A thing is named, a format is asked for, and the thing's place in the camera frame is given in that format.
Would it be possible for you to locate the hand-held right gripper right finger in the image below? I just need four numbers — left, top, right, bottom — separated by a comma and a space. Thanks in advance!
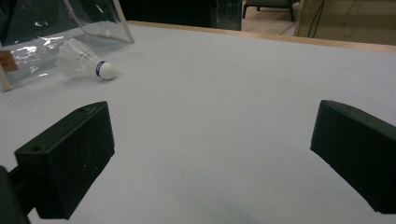
309, 99, 396, 215

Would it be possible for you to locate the white shuttlecock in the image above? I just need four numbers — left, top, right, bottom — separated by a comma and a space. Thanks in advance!
55, 37, 117, 81

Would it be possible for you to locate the dark cabinet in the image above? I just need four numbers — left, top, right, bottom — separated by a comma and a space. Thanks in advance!
119, 0, 243, 32

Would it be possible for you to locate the black cable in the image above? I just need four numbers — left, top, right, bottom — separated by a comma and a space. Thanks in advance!
307, 0, 327, 39

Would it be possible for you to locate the dark bench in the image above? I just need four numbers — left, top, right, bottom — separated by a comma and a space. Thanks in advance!
242, 0, 301, 22

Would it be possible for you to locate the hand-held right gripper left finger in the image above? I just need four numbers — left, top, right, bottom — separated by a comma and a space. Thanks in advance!
14, 100, 116, 220

